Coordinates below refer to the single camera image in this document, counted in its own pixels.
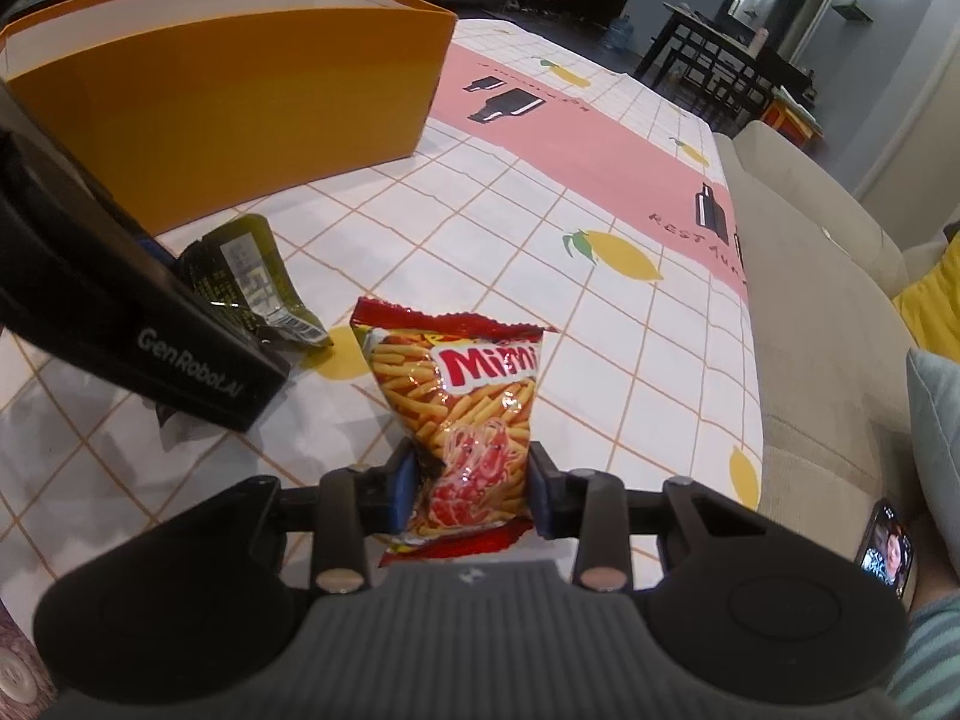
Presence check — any red Mimi chips bag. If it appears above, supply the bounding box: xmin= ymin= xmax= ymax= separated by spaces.
xmin=350 ymin=298 xmax=550 ymax=562

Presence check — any dark green seaweed packet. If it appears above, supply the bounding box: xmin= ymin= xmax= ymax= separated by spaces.
xmin=139 ymin=215 xmax=332 ymax=433

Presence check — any orange white storage box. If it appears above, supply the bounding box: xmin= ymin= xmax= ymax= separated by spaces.
xmin=2 ymin=0 xmax=455 ymax=232

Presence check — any smartphone with lit screen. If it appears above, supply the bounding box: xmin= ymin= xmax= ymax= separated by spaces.
xmin=854 ymin=499 xmax=914 ymax=598

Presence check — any pink white picnic mat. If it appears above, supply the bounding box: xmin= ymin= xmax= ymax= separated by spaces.
xmin=0 ymin=16 xmax=768 ymax=602

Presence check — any beige sofa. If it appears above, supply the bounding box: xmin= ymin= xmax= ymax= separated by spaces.
xmin=715 ymin=122 xmax=944 ymax=557

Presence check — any light blue cushion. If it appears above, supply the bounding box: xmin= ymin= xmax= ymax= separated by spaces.
xmin=907 ymin=349 xmax=960 ymax=571

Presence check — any yellow cushion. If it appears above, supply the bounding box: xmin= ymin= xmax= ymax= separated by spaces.
xmin=893 ymin=236 xmax=960 ymax=362

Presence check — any orange stool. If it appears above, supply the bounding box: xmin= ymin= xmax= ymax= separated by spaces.
xmin=760 ymin=86 xmax=823 ymax=148

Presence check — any dark dining table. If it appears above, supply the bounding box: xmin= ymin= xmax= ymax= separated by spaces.
xmin=633 ymin=4 xmax=814 ymax=125

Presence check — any blue water bottle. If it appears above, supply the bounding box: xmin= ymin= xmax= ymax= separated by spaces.
xmin=601 ymin=15 xmax=633 ymax=54

